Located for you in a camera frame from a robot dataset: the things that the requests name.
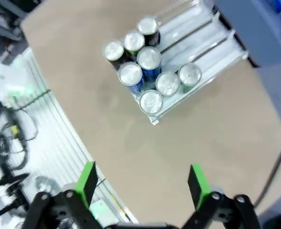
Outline white slatted robot base platform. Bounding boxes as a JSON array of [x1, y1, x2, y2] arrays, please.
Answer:
[[0, 46, 141, 229]]

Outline blue-grey bin with orange handles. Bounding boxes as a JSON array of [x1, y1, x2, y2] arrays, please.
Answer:
[[213, 0, 281, 69]]

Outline black cables with yellow tag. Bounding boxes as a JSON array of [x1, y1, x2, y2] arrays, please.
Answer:
[[0, 95, 40, 172]]

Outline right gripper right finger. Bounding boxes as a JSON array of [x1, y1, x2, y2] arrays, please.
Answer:
[[180, 164, 260, 229]]

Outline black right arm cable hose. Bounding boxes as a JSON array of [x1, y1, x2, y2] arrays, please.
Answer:
[[253, 132, 281, 207]]

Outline green beverage can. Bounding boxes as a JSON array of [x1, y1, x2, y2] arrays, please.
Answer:
[[139, 90, 164, 114], [178, 63, 202, 93], [155, 71, 180, 97]]

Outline clear plastic can dispenser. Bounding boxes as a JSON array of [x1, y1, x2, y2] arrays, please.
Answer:
[[102, 0, 250, 126]]

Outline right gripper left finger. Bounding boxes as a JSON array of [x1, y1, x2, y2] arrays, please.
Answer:
[[23, 161, 100, 229]]

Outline white box with green light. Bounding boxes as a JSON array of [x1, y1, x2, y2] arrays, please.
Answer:
[[0, 64, 33, 101]]

